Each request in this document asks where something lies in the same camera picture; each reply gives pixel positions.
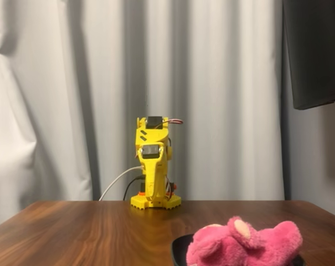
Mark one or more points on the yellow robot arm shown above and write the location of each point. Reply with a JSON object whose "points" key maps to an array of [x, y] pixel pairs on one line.
{"points": [[156, 134]]}

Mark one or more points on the dark hanging panel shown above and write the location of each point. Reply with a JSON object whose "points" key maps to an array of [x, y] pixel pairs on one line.
{"points": [[314, 55]]}

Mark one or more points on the white curtain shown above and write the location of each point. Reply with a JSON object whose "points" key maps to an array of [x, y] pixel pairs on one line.
{"points": [[45, 83]]}

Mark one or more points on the pink strawberry bear plush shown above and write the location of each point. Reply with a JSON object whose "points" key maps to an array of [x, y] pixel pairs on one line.
{"points": [[239, 246]]}

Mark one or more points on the black orange table clamp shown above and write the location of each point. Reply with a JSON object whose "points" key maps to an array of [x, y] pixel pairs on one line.
{"points": [[141, 194], [171, 187]]}

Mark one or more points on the dark green plate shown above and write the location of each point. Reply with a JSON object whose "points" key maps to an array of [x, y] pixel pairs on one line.
{"points": [[179, 249]]}

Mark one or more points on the yellow gripper black servo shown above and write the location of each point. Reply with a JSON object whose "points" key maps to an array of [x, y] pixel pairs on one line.
{"points": [[154, 164]]}

